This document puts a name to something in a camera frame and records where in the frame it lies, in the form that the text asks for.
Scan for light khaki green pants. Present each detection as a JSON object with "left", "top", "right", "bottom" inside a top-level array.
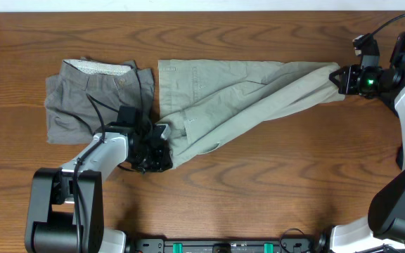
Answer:
[{"left": 158, "top": 60, "right": 345, "bottom": 168}]

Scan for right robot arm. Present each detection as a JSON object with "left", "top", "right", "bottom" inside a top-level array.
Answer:
[{"left": 318, "top": 32, "right": 405, "bottom": 252}]

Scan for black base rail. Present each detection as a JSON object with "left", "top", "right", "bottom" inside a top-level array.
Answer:
[{"left": 125, "top": 238, "right": 320, "bottom": 253}]

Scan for folded dark grey shorts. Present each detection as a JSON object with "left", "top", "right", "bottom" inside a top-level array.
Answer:
[{"left": 44, "top": 58, "right": 155, "bottom": 145}]

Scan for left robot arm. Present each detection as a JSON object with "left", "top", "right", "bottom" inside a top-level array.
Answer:
[{"left": 25, "top": 122, "right": 173, "bottom": 253}]

